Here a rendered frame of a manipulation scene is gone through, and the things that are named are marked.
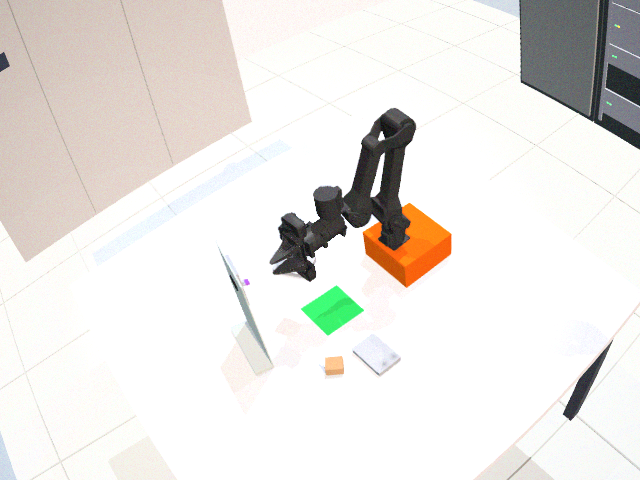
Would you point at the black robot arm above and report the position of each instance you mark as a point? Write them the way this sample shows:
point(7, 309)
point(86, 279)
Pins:
point(357, 206)

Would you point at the white flat rectangular block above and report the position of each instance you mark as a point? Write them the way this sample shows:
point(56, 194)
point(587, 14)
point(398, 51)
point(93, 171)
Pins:
point(376, 354)
point(294, 274)

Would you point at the grey panel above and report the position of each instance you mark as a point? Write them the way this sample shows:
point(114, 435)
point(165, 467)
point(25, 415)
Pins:
point(247, 333)

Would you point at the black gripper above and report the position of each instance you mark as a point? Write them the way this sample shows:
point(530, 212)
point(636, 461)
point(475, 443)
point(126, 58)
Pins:
point(297, 245)

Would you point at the green square zone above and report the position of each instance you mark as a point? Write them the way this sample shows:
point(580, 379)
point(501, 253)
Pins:
point(332, 310)

